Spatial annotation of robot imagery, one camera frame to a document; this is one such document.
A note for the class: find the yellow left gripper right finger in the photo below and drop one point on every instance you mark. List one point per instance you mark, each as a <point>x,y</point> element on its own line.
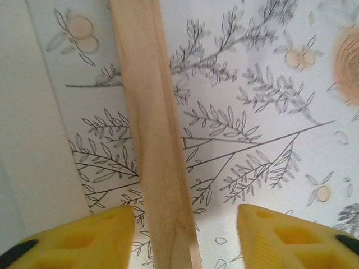
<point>294,246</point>

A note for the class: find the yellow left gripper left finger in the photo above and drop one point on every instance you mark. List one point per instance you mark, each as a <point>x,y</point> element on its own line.
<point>70,252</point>

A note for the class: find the light wooden picture frame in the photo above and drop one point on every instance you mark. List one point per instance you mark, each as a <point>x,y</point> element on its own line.
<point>151,140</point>

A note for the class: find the white photo paper sheet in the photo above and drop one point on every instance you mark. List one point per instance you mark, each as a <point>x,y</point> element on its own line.
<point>22,112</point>

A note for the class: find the floral print tablecloth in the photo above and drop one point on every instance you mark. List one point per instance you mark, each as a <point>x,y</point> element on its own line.
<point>252,168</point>

